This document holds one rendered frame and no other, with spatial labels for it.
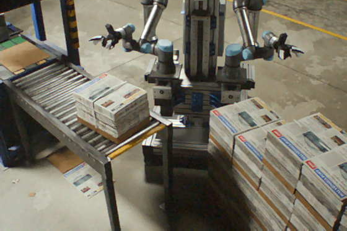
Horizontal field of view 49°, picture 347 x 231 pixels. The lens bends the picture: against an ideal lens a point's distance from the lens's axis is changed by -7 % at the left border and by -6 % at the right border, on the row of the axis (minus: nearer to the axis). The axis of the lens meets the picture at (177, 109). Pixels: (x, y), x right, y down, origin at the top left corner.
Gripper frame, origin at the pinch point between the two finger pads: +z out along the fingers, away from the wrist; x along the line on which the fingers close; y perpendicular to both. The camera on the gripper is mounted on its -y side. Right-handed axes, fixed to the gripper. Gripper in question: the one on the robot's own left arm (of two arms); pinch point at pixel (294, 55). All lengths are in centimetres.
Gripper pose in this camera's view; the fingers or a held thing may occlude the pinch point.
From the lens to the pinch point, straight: 249.7
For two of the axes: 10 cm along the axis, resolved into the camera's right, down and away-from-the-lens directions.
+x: -9.4, 2.9, -1.7
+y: 1.3, 7.9, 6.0
